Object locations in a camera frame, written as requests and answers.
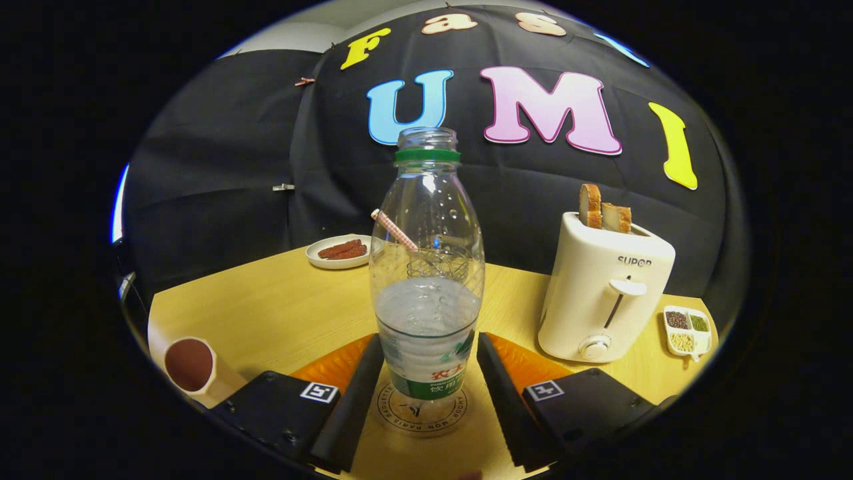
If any black backdrop cloth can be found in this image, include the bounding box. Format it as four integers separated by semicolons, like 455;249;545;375
120;3;740;334

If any wooden table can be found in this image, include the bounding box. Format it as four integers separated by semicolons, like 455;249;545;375
147;243;720;480

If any clear plastic juice bottle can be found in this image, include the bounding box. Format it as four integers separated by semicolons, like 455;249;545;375
369;127;486;427

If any round cork coaster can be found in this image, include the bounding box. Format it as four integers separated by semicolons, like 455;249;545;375
375;380;470;437

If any toasted bread slice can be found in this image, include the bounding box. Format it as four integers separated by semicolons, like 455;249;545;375
601;203;632;234
578;183;602;229

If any white divided spice dish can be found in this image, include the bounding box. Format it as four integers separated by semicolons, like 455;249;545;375
664;305;712;362

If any beige cup with wooden handle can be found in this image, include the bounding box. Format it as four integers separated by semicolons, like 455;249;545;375
148;323;247;409

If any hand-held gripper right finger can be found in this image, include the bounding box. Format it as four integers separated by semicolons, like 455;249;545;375
476;331;677;471

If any cream white toaster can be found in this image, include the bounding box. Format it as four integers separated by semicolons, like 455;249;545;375
537;211;676;364

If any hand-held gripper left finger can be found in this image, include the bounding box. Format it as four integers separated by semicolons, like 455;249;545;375
210;333;386;474

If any red white striped straw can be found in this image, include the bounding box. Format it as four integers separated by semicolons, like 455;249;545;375
371;209;419;253

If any small white round plate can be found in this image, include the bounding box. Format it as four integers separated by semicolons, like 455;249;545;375
305;234;377;270

